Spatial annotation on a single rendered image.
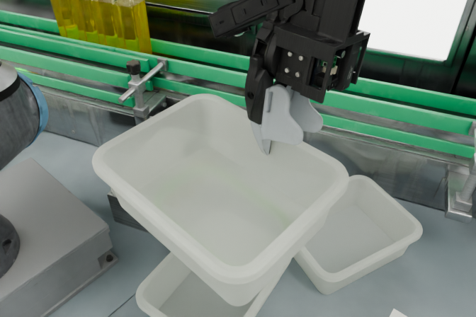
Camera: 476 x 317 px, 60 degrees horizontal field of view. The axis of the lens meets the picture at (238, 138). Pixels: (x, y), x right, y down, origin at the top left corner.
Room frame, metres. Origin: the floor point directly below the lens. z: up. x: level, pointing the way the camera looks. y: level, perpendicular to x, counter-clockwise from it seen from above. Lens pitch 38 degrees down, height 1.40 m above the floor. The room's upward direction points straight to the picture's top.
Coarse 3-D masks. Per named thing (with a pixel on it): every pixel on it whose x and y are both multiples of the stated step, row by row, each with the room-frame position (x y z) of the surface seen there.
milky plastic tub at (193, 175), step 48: (192, 96) 0.43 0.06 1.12; (144, 144) 0.36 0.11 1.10; (192, 144) 0.41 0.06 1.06; (240, 144) 0.38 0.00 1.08; (288, 144) 0.34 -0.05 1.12; (144, 192) 0.34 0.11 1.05; (192, 192) 0.33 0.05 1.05; (240, 192) 0.33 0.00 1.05; (288, 192) 0.33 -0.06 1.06; (336, 192) 0.27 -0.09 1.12; (192, 240) 0.21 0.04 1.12; (240, 240) 0.27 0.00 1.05; (288, 240) 0.21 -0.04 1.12; (240, 288) 0.19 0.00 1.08
